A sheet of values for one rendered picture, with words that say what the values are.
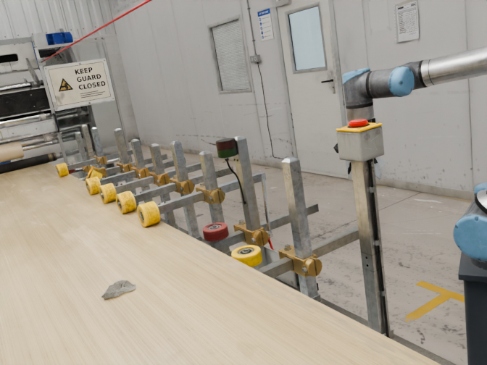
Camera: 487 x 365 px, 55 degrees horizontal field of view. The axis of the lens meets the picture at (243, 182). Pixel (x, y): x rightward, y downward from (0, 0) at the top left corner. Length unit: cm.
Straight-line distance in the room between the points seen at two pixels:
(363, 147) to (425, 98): 331
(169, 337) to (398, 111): 378
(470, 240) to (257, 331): 82
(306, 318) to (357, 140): 37
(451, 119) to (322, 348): 347
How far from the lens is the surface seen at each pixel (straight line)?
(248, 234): 150
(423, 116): 433
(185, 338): 95
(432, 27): 419
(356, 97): 159
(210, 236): 146
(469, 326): 184
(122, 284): 120
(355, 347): 85
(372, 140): 101
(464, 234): 153
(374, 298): 115
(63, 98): 381
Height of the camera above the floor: 139
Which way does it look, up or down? 14 degrees down
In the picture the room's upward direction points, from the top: 10 degrees counter-clockwise
